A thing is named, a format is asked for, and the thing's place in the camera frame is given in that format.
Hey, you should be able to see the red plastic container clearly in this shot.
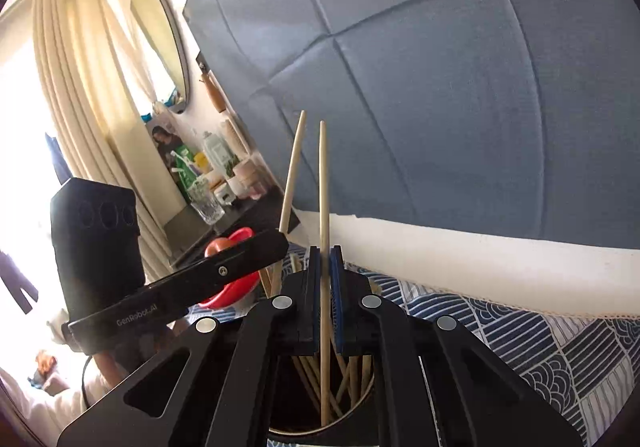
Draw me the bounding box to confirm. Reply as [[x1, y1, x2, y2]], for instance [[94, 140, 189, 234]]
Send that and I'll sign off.
[[197, 226, 261, 309]]

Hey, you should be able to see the oval wall mirror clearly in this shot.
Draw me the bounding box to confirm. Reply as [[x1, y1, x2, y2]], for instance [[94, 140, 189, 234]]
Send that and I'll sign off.
[[130, 0, 192, 116]]

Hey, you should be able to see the blue upholstered sofa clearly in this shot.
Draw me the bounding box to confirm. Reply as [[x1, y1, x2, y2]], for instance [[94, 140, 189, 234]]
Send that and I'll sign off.
[[182, 0, 640, 244]]

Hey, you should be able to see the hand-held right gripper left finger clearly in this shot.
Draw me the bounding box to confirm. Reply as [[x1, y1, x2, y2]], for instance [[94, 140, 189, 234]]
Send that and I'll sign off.
[[56, 246, 322, 447]]

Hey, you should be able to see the person's left forearm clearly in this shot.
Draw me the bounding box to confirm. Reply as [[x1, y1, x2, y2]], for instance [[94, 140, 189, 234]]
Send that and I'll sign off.
[[47, 307, 176, 408]]

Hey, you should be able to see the group of bamboo chopsticks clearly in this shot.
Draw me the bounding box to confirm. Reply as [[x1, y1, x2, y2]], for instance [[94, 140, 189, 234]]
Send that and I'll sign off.
[[257, 110, 373, 428]]

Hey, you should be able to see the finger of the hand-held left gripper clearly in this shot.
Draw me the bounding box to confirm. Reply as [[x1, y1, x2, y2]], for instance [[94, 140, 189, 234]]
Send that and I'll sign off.
[[167, 229, 291, 300]]

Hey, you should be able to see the pink jar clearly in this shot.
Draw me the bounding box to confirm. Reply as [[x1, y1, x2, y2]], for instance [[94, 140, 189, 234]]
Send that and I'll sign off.
[[232, 161, 267, 201]]

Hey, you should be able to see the orange round object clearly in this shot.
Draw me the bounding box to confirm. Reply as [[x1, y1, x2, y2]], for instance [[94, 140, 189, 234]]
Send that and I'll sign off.
[[204, 237, 235, 259]]

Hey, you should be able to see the black chopstick holder cup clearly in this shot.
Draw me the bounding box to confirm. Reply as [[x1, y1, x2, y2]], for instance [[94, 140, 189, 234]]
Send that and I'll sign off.
[[266, 354, 385, 447]]

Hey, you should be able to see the blue white patterned tablecloth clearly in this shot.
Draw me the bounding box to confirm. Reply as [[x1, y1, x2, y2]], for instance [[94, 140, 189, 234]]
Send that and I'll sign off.
[[185, 247, 640, 447]]

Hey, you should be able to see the framed photo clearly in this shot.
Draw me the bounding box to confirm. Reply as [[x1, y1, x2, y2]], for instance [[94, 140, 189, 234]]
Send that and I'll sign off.
[[149, 124, 185, 170]]

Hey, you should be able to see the cream curtain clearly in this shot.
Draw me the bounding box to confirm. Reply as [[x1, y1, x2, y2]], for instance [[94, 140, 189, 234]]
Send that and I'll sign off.
[[30, 0, 193, 278]]

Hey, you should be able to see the dark dresser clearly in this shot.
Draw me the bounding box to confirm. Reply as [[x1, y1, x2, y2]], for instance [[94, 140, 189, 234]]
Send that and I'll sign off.
[[164, 189, 302, 270]]

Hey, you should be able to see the wooden handled brush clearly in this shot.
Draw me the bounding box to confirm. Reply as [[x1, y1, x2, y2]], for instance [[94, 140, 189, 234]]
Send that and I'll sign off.
[[199, 61, 227, 116]]

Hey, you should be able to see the dark hanging garment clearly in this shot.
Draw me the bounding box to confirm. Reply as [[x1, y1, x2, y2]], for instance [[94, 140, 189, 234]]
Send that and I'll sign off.
[[0, 251, 40, 314]]

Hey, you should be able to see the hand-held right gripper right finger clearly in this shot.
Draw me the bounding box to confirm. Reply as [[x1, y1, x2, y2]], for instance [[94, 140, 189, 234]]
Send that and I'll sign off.
[[329, 246, 585, 447]]

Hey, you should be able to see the single bamboo chopstick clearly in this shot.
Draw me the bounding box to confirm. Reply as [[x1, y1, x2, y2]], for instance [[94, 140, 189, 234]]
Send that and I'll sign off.
[[319, 121, 335, 428]]

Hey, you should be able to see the pale green jar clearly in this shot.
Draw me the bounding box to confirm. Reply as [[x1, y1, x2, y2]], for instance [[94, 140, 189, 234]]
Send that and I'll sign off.
[[201, 131, 230, 174]]

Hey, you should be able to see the clear glass tumbler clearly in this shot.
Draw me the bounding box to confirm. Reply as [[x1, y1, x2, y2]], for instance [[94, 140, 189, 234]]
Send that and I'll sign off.
[[187, 182, 227, 226]]

